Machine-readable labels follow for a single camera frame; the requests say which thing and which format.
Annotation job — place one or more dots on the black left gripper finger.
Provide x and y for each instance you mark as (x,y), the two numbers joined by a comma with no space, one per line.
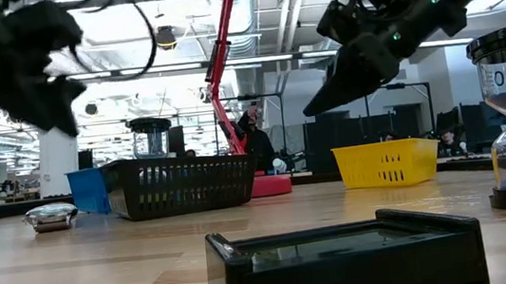
(39,114)
(58,90)

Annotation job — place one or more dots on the black partition panel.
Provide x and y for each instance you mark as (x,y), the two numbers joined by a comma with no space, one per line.
(352,130)

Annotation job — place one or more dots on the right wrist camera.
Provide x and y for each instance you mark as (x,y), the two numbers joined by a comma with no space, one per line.
(337,22)

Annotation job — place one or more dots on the person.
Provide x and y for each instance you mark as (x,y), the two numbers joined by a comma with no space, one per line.
(391,136)
(258,146)
(450,141)
(190,153)

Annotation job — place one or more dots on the small hourglass yellow-green sand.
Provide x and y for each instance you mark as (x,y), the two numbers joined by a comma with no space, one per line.
(152,136)

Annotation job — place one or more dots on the black plastic basket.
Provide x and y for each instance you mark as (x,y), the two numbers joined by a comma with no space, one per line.
(181,186)

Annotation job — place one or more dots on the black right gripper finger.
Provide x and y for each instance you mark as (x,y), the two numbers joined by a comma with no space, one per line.
(370,80)
(358,60)

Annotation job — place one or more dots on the black ceiling spotlight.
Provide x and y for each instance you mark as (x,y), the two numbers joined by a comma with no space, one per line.
(165,37)

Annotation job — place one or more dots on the yellow plastic basket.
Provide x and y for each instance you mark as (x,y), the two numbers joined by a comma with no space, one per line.
(389,162)

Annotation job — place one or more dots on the silver metal wristwatch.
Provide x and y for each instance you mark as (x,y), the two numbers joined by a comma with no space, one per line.
(51,216)

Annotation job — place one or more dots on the black computer monitor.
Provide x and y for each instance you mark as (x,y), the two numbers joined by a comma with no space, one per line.
(179,141)

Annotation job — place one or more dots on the blue plastic basket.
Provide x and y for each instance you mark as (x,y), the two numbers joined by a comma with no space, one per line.
(89,191)

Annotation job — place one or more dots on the black metal rig frame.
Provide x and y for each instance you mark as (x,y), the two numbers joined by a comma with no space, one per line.
(12,210)

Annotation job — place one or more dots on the black glossy-topped rectangular case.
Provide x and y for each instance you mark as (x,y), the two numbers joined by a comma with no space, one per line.
(344,270)

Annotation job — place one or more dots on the red desk lamp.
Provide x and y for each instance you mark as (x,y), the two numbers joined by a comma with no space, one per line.
(221,69)

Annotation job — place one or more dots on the black background rig frame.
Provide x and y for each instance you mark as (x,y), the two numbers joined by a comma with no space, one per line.
(257,96)
(420,83)

